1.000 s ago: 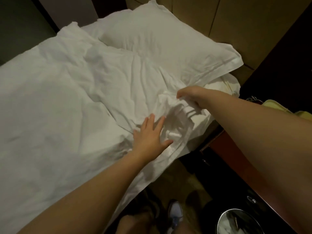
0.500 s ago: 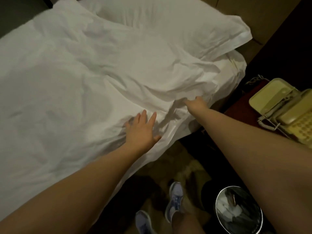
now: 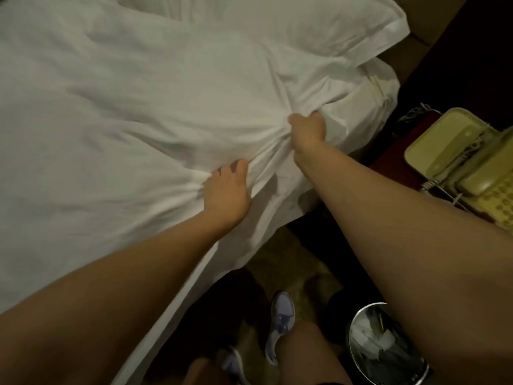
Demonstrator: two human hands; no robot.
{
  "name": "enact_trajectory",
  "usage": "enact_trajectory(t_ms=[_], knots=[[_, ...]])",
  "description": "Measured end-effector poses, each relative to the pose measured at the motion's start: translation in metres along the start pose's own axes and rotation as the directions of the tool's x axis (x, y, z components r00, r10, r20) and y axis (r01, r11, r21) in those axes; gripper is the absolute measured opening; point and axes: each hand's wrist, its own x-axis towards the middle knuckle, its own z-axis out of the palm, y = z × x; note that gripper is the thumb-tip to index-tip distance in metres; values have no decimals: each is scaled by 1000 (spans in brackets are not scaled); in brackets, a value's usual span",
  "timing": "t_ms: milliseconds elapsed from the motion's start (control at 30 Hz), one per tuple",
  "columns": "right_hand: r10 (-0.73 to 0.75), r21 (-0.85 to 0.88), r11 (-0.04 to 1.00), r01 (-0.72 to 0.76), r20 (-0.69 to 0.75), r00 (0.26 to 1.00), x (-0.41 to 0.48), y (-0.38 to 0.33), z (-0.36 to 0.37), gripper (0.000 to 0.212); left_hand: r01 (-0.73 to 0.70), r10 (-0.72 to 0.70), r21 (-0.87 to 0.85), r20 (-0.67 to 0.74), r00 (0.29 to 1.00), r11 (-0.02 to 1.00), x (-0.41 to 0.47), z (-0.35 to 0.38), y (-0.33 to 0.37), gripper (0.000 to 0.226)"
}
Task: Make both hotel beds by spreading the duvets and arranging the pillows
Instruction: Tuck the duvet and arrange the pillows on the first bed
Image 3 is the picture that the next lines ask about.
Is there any person's right hand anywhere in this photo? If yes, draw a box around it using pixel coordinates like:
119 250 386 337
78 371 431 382
287 110 328 164

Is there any person's left hand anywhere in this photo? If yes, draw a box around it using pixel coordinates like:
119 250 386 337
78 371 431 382
201 158 253 236

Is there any white pillow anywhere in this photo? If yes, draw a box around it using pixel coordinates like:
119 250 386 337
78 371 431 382
116 0 411 65

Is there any white duvet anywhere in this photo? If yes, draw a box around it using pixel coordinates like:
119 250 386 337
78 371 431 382
0 0 378 385

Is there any person's right forearm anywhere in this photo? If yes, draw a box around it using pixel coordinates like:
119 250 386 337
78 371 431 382
295 142 513 385

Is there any person's left forearm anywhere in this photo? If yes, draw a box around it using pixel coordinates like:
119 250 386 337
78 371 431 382
0 212 234 385

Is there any person's left dark sneaker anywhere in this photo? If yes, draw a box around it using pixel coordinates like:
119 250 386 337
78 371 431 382
220 346 251 385

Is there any person's right leg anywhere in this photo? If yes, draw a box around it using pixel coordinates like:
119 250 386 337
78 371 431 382
274 320 354 385

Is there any person's leg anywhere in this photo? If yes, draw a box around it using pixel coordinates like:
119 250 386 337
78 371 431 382
183 357 229 385
274 320 354 385

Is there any person's left leg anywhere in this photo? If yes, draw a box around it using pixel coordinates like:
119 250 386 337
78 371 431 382
183 357 229 385

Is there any dark wooden nightstand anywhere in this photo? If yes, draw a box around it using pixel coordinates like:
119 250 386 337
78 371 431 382
370 108 442 193

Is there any tan padded headboard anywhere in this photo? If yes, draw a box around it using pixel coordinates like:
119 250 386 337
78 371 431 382
377 0 474 85

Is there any beige telephone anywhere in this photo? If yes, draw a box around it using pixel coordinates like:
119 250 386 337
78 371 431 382
404 106 513 233

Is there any black trash bin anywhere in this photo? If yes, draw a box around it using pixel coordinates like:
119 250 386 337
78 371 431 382
346 301 432 385

